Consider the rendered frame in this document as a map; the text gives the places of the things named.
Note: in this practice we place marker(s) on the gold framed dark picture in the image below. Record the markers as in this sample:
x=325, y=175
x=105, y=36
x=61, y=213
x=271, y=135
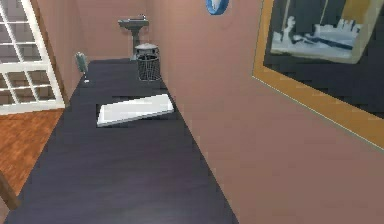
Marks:
x=320, y=76

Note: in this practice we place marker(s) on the white flat bath mat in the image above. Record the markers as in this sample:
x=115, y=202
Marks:
x=135, y=109

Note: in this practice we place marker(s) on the blue round wall plate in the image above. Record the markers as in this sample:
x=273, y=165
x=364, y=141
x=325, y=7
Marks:
x=217, y=6

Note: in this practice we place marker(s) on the white paned glass door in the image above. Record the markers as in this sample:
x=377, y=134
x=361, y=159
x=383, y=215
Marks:
x=23, y=63

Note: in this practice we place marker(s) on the grey pedestal sink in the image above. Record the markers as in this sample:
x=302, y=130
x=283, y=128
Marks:
x=134, y=24

